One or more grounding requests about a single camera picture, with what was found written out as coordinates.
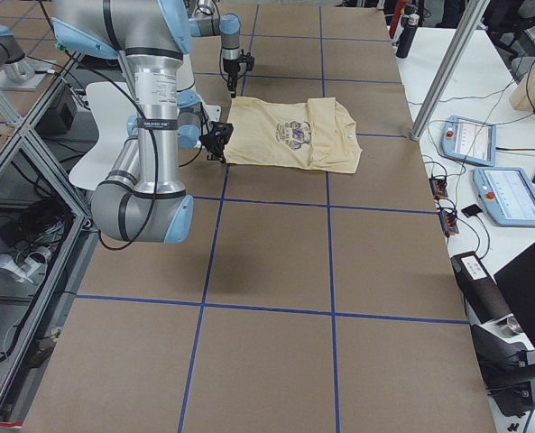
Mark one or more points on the aluminium frame post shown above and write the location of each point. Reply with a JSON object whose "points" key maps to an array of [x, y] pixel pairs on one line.
{"points": [[462, 36]]}

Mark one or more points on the white plastic chair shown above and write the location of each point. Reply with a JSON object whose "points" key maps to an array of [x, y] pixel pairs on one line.
{"points": [[103, 129]]}

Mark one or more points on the near blue teach pendant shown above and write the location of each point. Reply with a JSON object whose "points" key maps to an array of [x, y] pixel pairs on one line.
{"points": [[507, 195]]}

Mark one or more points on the blue teach pendant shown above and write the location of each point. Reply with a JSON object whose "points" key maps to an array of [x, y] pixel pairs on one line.
{"points": [[470, 141], [507, 195]]}

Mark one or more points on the yellow printed long-sleeve shirt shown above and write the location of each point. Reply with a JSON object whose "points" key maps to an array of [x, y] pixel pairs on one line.
{"points": [[318, 134]]}

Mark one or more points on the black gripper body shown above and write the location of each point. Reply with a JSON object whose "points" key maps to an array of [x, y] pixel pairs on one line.
{"points": [[230, 65], [214, 143]]}

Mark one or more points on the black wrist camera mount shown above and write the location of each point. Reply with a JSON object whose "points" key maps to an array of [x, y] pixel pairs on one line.
{"points": [[247, 61]]}

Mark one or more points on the black water bottle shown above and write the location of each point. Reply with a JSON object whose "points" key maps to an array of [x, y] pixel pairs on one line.
{"points": [[409, 21]]}

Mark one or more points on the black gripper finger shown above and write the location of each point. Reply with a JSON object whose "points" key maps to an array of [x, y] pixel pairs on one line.
{"points": [[216, 159], [232, 87]]}

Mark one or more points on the far blue teach pendant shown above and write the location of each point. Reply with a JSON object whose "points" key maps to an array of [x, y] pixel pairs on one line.
{"points": [[470, 141]]}

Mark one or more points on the black small device on table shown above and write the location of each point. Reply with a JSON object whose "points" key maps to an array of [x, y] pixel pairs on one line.
{"points": [[471, 211]]}

